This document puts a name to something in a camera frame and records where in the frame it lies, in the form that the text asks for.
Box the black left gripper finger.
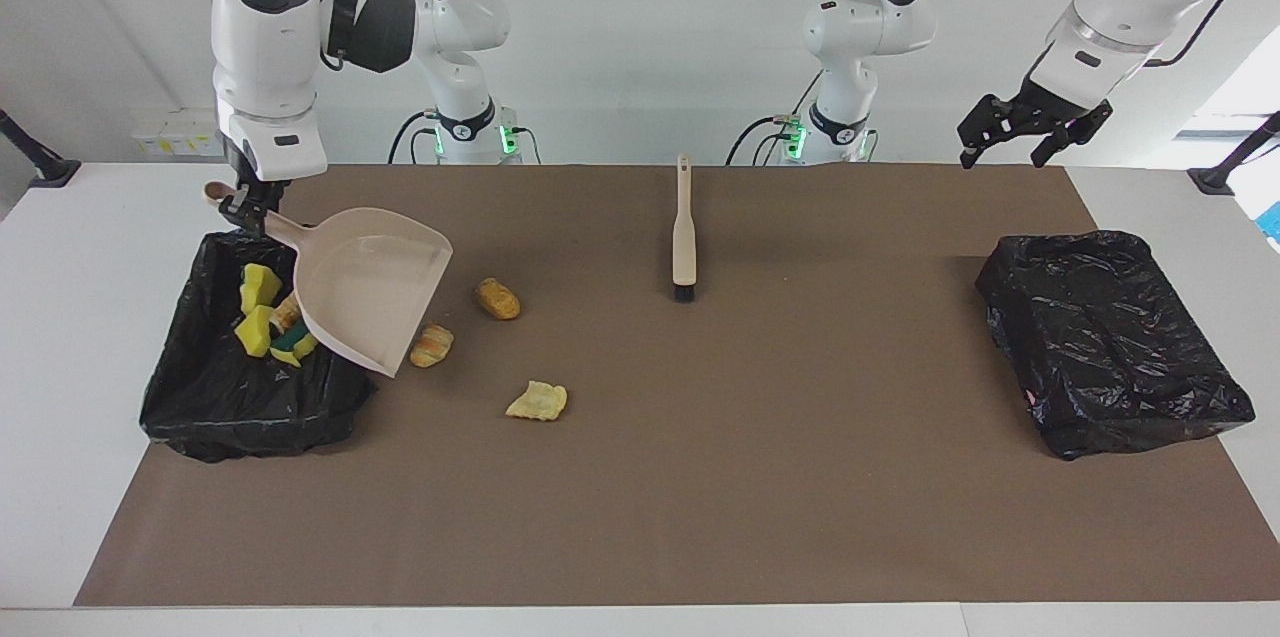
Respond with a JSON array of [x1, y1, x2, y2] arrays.
[[957, 95, 1021, 170], [1030, 100, 1113, 168]]

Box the yellow green sponge piece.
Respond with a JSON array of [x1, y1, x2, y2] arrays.
[[270, 325, 321, 368], [238, 263, 284, 314], [233, 305, 276, 359]]

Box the beige plastic dustpan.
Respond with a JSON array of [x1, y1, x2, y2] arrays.
[[204, 181, 454, 379]]

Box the brown bread roll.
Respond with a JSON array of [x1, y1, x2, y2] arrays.
[[475, 277, 522, 322]]

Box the beige brush with black bristles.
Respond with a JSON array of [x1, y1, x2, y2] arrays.
[[671, 153, 699, 304]]

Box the open bin with black bag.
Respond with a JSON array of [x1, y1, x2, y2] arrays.
[[138, 223, 383, 464]]

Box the bin covered with black bag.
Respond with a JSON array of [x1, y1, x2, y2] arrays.
[[975, 230, 1257, 461]]

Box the black stand clamp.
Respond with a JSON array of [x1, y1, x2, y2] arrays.
[[1187, 110, 1280, 196], [0, 109, 83, 189]]

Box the flat yellow pastry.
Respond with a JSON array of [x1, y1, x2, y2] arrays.
[[505, 380, 569, 422]]

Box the brown table mat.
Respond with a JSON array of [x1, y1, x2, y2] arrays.
[[75, 164, 1280, 608]]

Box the white wall socket boxes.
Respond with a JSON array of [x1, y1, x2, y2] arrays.
[[132, 108, 239, 158]]

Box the black left base cable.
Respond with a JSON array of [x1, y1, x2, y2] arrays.
[[725, 72, 826, 166]]

